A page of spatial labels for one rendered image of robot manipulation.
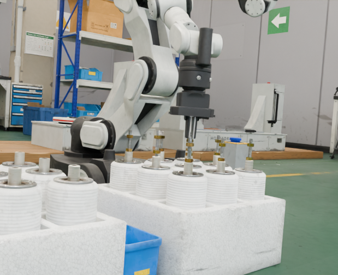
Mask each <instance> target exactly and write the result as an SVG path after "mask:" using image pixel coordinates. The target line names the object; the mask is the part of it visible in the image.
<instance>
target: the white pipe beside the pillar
mask: <svg viewBox="0 0 338 275"><path fill-rule="evenodd" d="M17 8H18V15H17V36H16V56H15V59H14V62H15V65H14V66H15V79H14V82H16V83H19V75H20V66H21V57H20V53H21V32H22V12H23V11H25V10H26V7H24V8H23V0H18V7H17Z"/></svg>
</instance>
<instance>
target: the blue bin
mask: <svg viewBox="0 0 338 275"><path fill-rule="evenodd" d="M161 244H162V238H161V237H159V236H157V235H154V234H151V233H149V232H146V231H144V230H140V229H138V228H135V227H133V226H130V225H126V241H125V250H124V267H123V275H156V273H157V264H158V255H159V246H161Z"/></svg>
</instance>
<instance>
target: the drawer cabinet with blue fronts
mask: <svg viewBox="0 0 338 275"><path fill-rule="evenodd" d="M27 102H34V103H39V105H42V104H43V85H33V84H26V83H16V82H11V83H10V103H9V125H8V128H7V130H8V131H23V109H22V106H28V105H27ZM4 107H5V89H4V87H3V86H2V85H1V84H0V116H4ZM0 129H3V130H5V127H4V120H3V119H0Z"/></svg>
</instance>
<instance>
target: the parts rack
mask: <svg viewBox="0 0 338 275"><path fill-rule="evenodd" d="M82 4H83V0H78V1H77V3H76V5H75V7H74V9H73V11H72V13H71V15H70V17H69V19H68V21H67V23H66V25H65V27H64V29H63V18H64V0H60V14H59V24H58V44H57V64H56V84H55V104H54V108H56V109H59V108H60V107H61V106H62V104H63V102H64V101H65V99H66V97H67V95H68V93H69V92H70V90H71V88H72V87H73V98H72V113H68V115H71V116H72V117H76V108H77V97H78V87H80V88H91V89H101V90H107V91H110V90H111V89H112V87H113V83H109V82H100V81H91V80H82V79H79V60H80V44H85V45H91V46H97V47H103V48H107V49H113V50H120V51H125V52H132V53H134V51H133V45H132V41H131V40H127V39H122V38H117V37H111V36H108V35H102V34H97V33H91V32H86V31H82V30H81V23H82ZM77 5H78V13H77V23H76V32H73V33H67V34H63V33H64V31H65V29H66V27H67V25H68V23H69V21H70V19H71V17H72V14H73V12H74V10H75V8H76V6H77ZM63 41H69V42H73V43H75V61H74V64H73V62H72V59H71V57H70V55H69V53H68V51H67V49H66V47H65V45H64V43H63ZM62 45H63V47H64V49H65V51H66V53H67V55H68V58H69V60H70V62H71V64H72V66H73V68H74V73H73V74H61V58H62ZM171 51H172V54H175V55H176V56H175V63H176V64H177V66H178V67H179V60H180V54H179V53H177V52H176V51H175V49H172V48H171ZM68 75H73V77H74V79H69V80H60V77H61V76H68ZM60 86H70V88H69V90H68V92H67V94H66V95H65V97H64V99H63V100H62V102H61V104H60V105H59V97H60Z"/></svg>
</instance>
